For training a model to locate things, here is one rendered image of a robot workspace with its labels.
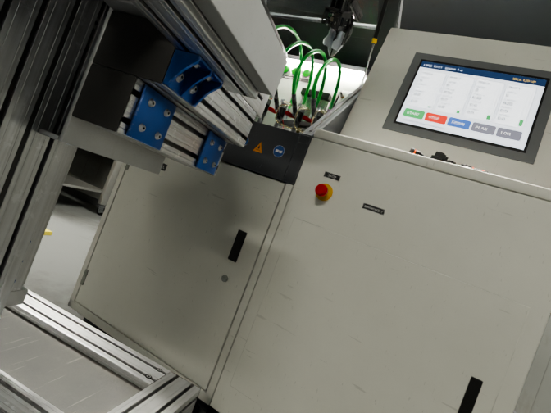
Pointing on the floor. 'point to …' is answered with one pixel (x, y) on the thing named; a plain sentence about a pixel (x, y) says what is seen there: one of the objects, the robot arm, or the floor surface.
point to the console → (399, 269)
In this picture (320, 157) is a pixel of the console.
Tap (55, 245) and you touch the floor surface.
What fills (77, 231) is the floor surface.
